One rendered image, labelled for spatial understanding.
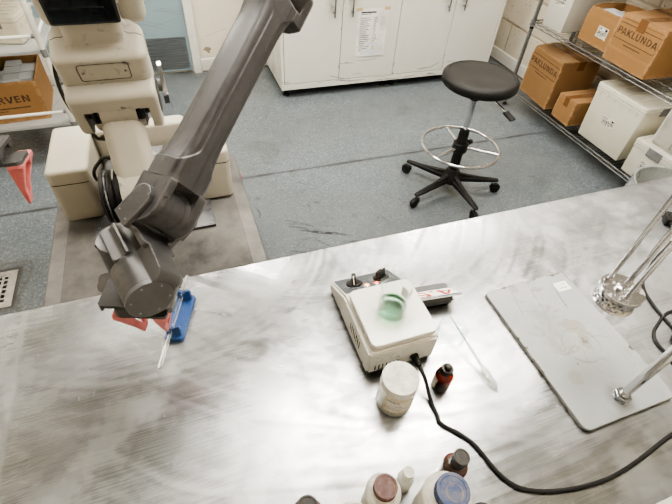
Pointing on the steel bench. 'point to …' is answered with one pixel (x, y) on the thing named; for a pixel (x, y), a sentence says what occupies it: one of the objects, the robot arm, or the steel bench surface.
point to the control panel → (358, 286)
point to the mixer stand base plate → (575, 349)
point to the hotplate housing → (370, 357)
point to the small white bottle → (406, 478)
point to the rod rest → (182, 316)
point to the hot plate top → (392, 332)
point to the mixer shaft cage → (614, 294)
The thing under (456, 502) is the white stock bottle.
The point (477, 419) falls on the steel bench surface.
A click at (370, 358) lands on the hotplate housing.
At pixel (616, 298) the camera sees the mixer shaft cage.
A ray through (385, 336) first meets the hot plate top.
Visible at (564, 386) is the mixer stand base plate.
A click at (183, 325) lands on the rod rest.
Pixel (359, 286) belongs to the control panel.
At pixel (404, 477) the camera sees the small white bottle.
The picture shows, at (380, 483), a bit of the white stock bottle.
